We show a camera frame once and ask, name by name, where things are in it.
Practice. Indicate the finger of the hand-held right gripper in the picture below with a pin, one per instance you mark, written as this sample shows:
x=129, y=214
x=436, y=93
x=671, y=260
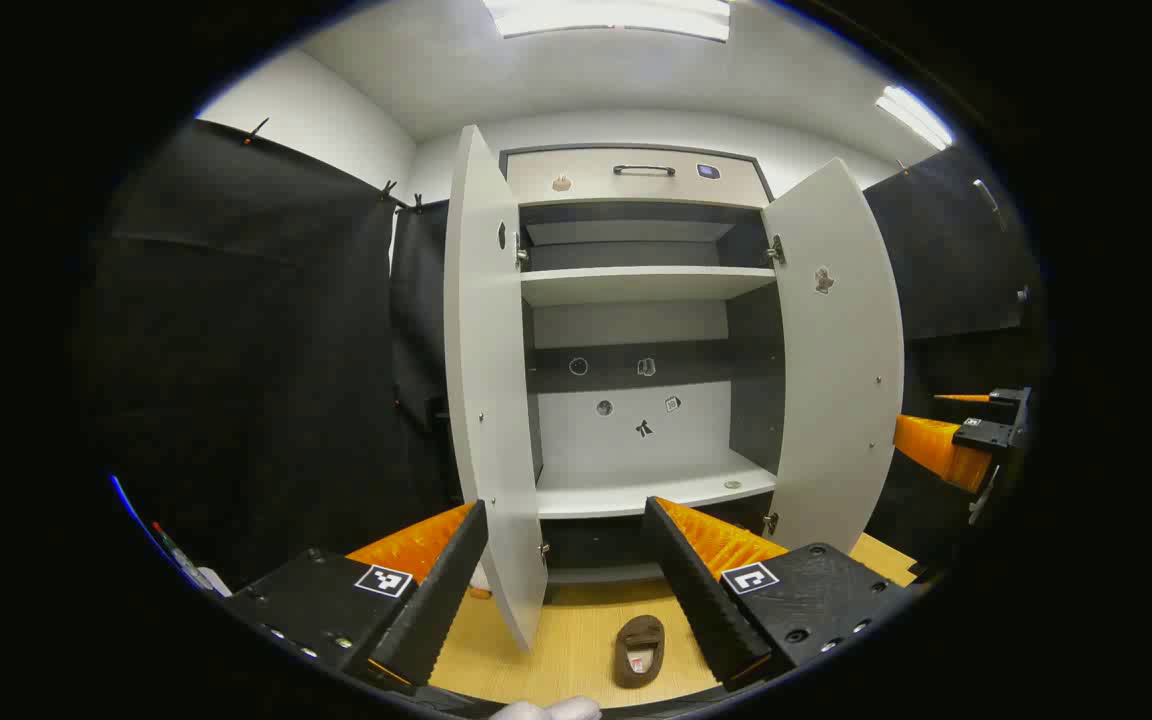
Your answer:
x=1006, y=396
x=931, y=450

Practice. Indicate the white cabinet door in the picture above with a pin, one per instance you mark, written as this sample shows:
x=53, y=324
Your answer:
x=836, y=380
x=486, y=350

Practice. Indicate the beige cabinet drawer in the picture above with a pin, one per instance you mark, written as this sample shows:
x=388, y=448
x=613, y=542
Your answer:
x=656, y=190

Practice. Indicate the brown fuzzy shoe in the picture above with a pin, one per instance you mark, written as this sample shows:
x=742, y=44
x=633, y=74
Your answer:
x=639, y=650

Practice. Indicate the metal stand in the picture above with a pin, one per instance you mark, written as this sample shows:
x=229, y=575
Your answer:
x=986, y=195

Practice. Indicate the pile of white papers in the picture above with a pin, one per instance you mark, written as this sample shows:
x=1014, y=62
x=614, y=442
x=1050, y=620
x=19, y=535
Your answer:
x=214, y=582

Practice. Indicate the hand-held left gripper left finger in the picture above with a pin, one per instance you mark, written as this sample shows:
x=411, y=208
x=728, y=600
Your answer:
x=441, y=600

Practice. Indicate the white shoe cabinet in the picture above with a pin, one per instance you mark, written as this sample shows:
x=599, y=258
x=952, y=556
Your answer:
x=636, y=285

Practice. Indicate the black backdrop cloth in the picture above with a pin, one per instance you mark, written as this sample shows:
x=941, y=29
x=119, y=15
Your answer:
x=256, y=350

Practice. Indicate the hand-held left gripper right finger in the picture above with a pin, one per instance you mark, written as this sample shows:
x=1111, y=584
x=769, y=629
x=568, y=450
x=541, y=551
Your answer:
x=696, y=600

